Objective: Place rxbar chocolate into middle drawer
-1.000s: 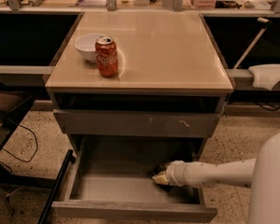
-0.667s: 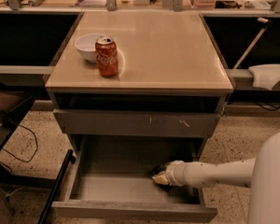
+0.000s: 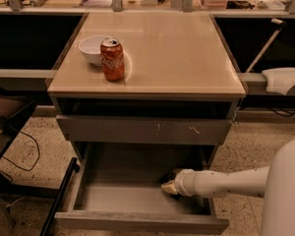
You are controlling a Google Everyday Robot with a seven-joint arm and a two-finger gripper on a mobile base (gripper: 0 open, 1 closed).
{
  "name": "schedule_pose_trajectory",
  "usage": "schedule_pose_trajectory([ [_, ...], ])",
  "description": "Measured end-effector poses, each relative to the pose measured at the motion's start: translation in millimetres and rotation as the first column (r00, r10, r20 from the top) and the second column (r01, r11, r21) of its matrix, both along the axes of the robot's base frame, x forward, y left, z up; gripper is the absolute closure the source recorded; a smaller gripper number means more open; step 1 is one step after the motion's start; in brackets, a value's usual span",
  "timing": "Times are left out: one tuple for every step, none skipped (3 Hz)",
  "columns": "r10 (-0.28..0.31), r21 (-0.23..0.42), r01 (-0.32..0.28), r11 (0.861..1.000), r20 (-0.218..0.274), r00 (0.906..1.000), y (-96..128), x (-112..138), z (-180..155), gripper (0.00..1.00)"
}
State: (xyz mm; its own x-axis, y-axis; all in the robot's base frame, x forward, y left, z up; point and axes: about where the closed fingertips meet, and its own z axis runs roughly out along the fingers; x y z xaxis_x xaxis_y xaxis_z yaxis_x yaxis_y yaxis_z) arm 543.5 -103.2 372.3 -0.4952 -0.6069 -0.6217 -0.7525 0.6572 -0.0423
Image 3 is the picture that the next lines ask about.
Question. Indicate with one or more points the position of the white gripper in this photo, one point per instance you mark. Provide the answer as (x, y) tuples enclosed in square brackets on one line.
[(184, 183)]

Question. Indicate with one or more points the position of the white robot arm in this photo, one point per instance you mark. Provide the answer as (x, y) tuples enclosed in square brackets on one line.
[(275, 184)]

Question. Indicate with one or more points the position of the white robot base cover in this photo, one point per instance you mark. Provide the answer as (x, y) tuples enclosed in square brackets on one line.
[(279, 80)]

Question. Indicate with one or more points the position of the open grey middle drawer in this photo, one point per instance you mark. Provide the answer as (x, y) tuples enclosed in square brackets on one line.
[(117, 188)]

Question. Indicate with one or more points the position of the grey drawer cabinet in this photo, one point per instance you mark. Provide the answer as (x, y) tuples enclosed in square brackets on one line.
[(176, 66)]

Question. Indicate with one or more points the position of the closed grey top drawer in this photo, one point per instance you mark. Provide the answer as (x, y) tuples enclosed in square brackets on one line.
[(140, 130)]

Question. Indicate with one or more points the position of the red coca-cola can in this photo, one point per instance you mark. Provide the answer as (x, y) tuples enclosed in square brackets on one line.
[(112, 59)]

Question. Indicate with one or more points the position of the white ceramic bowl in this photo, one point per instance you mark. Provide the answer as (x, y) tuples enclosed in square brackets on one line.
[(90, 48)]

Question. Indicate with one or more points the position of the black chair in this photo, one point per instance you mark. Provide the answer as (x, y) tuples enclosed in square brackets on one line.
[(14, 114)]

